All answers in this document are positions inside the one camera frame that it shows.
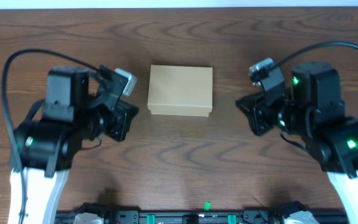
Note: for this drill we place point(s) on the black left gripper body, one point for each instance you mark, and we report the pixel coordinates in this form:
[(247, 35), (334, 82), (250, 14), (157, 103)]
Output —
[(122, 121)]

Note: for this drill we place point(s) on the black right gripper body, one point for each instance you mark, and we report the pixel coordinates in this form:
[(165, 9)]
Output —
[(257, 115)]

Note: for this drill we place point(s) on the cardboard box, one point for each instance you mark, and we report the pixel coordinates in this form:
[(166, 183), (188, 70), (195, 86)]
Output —
[(180, 90)]

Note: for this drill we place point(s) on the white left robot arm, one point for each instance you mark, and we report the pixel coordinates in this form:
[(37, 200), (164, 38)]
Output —
[(79, 105)]

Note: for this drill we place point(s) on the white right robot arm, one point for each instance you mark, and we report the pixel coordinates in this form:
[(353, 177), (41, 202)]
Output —
[(312, 108)]

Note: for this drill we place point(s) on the small green clip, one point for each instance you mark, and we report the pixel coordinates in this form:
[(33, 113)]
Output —
[(207, 206)]

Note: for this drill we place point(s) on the black mounting rail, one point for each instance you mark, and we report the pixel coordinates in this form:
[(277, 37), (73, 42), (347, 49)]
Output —
[(293, 212)]

